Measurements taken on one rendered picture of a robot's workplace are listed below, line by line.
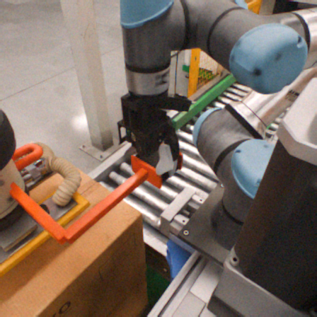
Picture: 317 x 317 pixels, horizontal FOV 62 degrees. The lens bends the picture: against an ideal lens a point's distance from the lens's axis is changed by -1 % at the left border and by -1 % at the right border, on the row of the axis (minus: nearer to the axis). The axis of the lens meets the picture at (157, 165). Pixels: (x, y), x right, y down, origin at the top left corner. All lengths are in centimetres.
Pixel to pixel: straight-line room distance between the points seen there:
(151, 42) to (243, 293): 33
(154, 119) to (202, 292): 43
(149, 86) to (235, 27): 16
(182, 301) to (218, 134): 40
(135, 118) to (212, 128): 21
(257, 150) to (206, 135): 13
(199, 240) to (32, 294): 42
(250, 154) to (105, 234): 46
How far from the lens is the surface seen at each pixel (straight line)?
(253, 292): 28
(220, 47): 38
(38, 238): 68
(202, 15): 43
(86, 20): 196
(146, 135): 47
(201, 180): 146
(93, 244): 78
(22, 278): 80
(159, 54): 43
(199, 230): 68
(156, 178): 58
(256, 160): 54
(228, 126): 61
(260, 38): 34
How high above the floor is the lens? 161
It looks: 45 degrees down
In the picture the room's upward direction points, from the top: straight up
